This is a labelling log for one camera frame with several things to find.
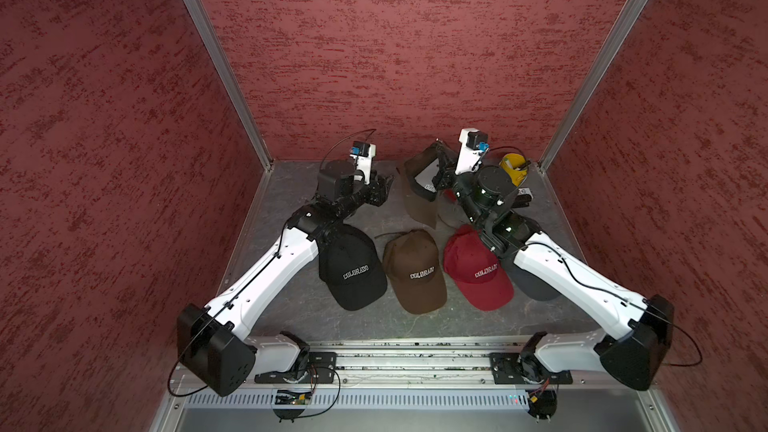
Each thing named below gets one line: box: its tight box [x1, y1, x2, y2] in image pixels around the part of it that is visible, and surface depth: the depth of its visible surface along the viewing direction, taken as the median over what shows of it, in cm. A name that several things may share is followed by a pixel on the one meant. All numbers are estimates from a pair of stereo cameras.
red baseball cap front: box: [443, 225, 515, 311], surface depth 87 cm
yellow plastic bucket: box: [499, 153, 530, 187], surface depth 111 cm
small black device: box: [513, 187, 534, 208], surface depth 109 cm
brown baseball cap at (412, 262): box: [383, 229, 448, 314], surface depth 87 cm
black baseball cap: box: [317, 224, 387, 311], surface depth 88 cm
